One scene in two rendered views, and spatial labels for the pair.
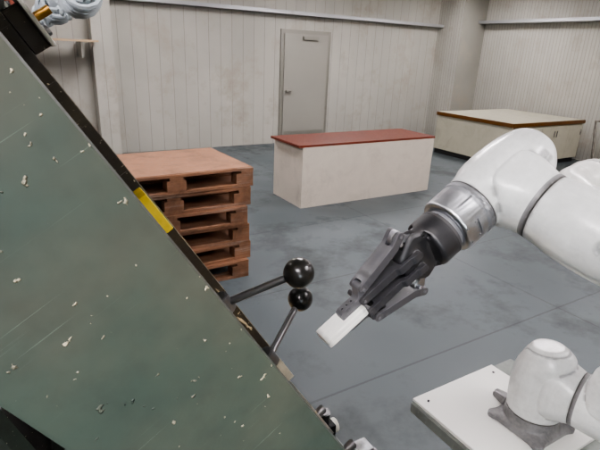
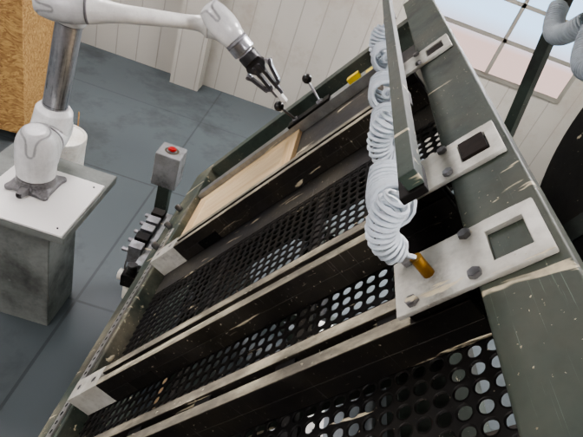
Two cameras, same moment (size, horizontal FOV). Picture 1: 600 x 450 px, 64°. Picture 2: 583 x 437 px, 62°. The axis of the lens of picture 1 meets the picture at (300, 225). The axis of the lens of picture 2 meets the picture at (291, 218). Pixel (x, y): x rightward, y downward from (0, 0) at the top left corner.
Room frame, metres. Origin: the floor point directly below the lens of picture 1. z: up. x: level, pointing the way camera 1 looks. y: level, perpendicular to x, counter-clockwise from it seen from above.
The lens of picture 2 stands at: (2.07, 0.93, 2.16)
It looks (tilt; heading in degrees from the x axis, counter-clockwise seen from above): 35 degrees down; 207
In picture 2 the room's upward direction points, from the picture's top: 22 degrees clockwise
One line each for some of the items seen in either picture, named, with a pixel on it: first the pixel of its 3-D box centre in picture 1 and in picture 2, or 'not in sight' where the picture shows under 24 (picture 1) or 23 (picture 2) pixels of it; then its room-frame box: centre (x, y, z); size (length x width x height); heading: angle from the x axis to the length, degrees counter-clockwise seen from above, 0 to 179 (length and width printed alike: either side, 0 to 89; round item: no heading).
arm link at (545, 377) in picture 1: (545, 378); (36, 150); (1.16, -0.73, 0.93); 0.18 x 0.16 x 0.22; 44
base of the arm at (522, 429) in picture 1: (526, 411); (34, 180); (1.18, -0.71, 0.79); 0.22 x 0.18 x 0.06; 31
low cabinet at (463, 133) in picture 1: (505, 136); not in sight; (9.33, -3.92, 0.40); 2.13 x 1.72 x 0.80; 122
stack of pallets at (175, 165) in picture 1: (159, 217); not in sight; (3.66, 1.16, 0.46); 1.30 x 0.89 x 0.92; 122
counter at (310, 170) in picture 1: (354, 164); not in sight; (6.33, -0.70, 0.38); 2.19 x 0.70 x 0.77; 122
